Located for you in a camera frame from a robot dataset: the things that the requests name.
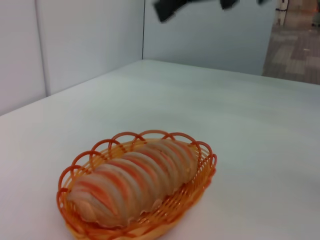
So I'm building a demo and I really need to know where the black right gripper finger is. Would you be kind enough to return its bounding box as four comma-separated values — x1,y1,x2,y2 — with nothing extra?
219,0,241,10
152,0,192,25

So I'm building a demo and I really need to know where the orange striped bread loaf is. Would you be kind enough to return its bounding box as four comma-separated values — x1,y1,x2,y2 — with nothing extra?
66,138,201,230

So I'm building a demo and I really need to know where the orange woven plastic basket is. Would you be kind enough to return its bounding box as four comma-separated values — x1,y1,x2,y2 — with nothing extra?
56,129,218,240

